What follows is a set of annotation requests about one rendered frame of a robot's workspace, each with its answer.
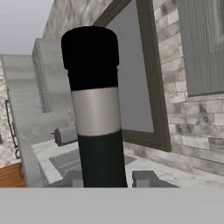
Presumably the dark framed window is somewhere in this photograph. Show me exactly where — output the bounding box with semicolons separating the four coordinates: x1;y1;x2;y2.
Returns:
92;0;172;153

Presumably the grey wall cupboard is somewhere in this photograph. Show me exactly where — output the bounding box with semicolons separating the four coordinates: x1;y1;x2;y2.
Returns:
31;37;74;114

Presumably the grey sink basin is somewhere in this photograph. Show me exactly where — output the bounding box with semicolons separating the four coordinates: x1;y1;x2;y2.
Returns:
48;148;137;178

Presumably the black bottle with silver band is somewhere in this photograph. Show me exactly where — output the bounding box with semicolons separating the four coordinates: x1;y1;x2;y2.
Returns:
60;25;129;188

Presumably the black fridge handle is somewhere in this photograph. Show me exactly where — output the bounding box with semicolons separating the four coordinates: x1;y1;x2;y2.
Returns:
4;99;21;160

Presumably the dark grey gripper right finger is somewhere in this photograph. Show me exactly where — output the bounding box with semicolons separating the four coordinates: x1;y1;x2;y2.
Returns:
131;170;179;188

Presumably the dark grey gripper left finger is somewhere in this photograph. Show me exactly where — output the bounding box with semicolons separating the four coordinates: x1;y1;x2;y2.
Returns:
48;170;85;188

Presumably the grey cupboard with slatted door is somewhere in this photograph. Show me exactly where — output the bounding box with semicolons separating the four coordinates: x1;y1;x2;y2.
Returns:
176;0;224;98

